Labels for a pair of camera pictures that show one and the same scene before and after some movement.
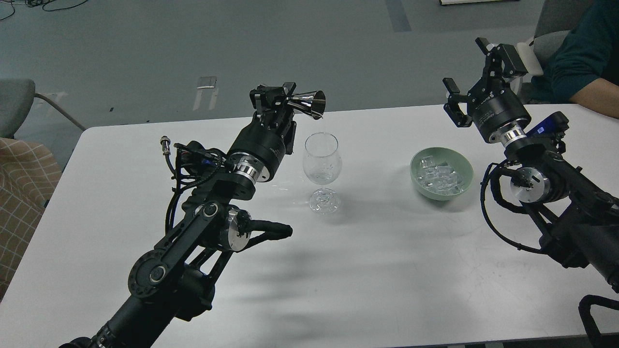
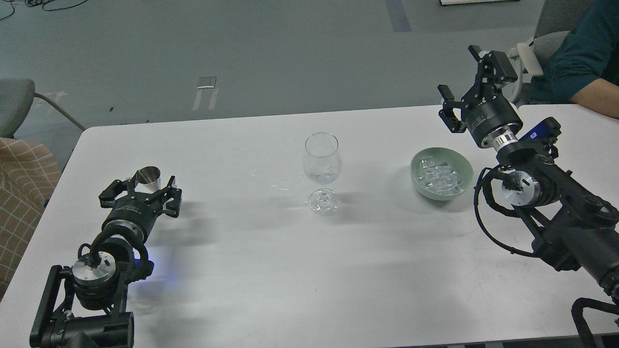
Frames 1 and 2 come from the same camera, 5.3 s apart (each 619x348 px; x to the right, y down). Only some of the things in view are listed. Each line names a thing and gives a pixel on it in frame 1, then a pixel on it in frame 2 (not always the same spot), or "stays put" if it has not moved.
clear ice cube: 427,162 stays put
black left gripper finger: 289,88 → 171,205
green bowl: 440,173 stays put
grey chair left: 16,95 stays put
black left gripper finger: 267,98 → 107,196
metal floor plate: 209,82 stays put
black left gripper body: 263,142 → 139,210
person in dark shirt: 583,70 stays put
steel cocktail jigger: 312,103 → 148,180
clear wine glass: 322,164 stays put
